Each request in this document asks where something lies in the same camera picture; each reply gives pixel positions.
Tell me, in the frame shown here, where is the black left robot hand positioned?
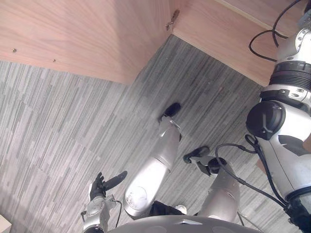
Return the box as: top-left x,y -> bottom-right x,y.
89,170 -> 128,201

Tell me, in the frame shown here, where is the wooden cabinet door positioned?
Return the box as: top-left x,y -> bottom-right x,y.
0,0 -> 172,85

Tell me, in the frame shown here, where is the wooden cabinet body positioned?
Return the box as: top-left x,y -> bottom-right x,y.
169,0 -> 307,87

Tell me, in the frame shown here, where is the silver robot torso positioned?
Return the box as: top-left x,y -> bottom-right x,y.
113,200 -> 262,233

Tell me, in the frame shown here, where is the beige box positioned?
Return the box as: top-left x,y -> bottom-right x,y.
0,214 -> 12,233

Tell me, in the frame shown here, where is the dark right robot foot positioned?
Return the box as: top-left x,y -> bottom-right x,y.
183,146 -> 210,164

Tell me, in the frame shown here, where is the dark robot foot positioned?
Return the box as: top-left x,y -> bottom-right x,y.
158,102 -> 182,123
183,146 -> 210,164

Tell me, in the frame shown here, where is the dark left robot foot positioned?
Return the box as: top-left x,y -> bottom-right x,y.
158,102 -> 182,123

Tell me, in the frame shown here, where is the silver right robot leg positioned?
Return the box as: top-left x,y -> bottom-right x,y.
189,155 -> 242,223

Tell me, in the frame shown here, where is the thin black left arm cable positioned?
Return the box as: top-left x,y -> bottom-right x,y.
113,199 -> 123,228

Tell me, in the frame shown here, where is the black upper arm cable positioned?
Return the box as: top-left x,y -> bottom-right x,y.
215,134 -> 292,210

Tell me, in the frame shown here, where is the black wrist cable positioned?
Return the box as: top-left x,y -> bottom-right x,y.
249,0 -> 302,63

